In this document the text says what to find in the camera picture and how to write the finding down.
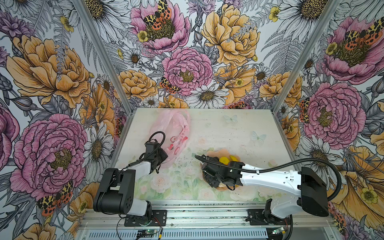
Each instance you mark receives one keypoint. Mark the aluminium front rail frame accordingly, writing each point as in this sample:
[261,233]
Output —
[207,220]

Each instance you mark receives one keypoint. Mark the aluminium corner post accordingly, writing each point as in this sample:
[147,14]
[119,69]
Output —
[94,36]
[313,38]

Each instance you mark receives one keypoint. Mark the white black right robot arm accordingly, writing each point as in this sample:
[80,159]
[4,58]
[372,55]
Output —
[304,189]

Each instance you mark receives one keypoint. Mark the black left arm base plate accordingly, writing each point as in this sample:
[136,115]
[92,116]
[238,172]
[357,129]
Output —
[153,218]

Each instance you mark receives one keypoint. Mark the green circuit board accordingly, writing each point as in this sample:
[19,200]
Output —
[148,234]

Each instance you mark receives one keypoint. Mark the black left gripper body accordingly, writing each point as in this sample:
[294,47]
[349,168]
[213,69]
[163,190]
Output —
[161,156]

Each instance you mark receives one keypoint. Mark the yellow fake banana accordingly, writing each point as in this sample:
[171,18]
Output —
[233,159]

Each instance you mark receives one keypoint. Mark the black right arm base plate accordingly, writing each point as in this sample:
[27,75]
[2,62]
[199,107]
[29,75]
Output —
[258,217]

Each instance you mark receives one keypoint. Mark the yellow fake lemon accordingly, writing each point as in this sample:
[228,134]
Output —
[224,160]

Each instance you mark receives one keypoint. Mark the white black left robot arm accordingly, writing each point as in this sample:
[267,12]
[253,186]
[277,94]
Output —
[115,194]

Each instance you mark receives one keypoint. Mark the pink printed plastic bag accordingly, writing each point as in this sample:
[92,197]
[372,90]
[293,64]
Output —
[175,123]

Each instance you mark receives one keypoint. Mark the pink round plate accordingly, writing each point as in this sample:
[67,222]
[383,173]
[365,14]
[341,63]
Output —
[218,154]

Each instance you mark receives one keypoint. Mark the aluminium left corner post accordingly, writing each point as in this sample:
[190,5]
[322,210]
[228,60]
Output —
[94,36]

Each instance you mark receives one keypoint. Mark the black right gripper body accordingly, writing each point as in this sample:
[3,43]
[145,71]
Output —
[214,181]

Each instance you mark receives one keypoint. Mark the aluminium right corner post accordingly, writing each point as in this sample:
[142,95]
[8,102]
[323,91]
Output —
[313,38]

